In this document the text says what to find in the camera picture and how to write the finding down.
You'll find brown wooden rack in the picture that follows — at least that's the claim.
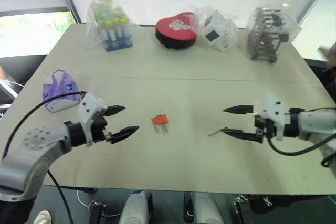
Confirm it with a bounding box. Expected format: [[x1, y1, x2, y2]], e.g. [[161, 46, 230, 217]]
[[247, 7, 292, 63]]

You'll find white cube box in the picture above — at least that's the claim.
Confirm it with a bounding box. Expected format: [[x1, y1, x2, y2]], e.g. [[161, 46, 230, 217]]
[[200, 8, 240, 53]]

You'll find thin black cable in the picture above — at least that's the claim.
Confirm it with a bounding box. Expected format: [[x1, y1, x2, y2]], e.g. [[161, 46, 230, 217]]
[[47, 169, 75, 224]]

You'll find thin white cable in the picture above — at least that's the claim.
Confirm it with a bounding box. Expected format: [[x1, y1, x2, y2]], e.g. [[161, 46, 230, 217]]
[[76, 189, 90, 209]]

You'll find red heart-shaped tin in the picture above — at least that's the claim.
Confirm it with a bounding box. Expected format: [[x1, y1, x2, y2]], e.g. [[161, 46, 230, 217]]
[[155, 10, 198, 50]]

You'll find black bracket under table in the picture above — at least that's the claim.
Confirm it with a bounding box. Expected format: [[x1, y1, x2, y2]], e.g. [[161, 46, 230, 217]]
[[232, 194, 253, 224], [88, 200, 106, 224]]

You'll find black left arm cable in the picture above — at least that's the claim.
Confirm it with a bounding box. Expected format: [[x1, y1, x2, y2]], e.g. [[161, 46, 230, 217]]
[[1, 91, 88, 161]]

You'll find blue test tube rack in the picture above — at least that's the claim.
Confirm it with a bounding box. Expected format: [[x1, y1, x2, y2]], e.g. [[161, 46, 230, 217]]
[[101, 36, 133, 52]]

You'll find bagged test tube rack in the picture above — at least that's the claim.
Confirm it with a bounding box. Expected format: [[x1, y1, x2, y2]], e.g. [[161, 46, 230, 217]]
[[83, 0, 140, 53]]

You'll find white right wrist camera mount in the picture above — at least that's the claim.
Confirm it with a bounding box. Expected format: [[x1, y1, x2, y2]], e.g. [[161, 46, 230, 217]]
[[253, 93, 291, 141]]

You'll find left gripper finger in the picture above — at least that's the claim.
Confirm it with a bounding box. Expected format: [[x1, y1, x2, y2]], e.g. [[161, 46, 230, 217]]
[[105, 105, 127, 117], [110, 125, 140, 145]]

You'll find bagged white cube device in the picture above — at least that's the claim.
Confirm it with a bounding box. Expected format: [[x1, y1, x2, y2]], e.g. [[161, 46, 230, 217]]
[[188, 4, 241, 56]]

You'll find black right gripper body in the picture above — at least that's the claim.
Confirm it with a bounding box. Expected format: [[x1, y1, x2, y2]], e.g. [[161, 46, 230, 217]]
[[254, 115, 277, 144]]

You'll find silver rounded robot leg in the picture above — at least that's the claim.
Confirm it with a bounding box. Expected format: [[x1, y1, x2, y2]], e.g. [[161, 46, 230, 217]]
[[183, 191, 224, 224], [119, 189, 154, 224]]

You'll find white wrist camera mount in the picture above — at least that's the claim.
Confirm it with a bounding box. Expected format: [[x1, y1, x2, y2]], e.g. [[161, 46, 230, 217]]
[[253, 93, 291, 141], [77, 92, 108, 147]]

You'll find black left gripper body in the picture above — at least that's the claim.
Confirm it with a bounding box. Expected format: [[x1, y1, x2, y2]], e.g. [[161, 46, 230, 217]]
[[90, 113, 116, 145]]

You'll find red DIP switch component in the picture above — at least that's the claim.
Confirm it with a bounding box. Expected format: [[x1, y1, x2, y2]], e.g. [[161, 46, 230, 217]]
[[152, 114, 169, 125]]

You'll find bagged dark metal rack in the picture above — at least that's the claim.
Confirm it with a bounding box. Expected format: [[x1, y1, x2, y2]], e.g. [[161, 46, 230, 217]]
[[245, 0, 302, 65]]

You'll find purple tissue pack bag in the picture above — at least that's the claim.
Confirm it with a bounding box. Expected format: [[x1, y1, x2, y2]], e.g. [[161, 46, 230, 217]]
[[43, 69, 82, 114]]

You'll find white shoe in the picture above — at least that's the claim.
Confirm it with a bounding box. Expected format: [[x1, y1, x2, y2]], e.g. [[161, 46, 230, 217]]
[[34, 210, 54, 224]]

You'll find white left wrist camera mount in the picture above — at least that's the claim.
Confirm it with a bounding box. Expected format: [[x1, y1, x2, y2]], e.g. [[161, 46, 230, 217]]
[[77, 92, 108, 147]]

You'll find dark rounded shape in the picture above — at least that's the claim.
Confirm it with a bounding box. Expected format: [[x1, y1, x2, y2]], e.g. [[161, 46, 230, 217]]
[[248, 194, 325, 215]]

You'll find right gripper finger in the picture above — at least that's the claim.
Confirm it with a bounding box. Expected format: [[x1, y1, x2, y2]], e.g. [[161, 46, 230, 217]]
[[223, 105, 255, 116], [221, 128, 264, 144]]

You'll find blurred person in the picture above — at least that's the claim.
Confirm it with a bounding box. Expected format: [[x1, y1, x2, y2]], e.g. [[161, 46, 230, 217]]
[[317, 40, 336, 96]]

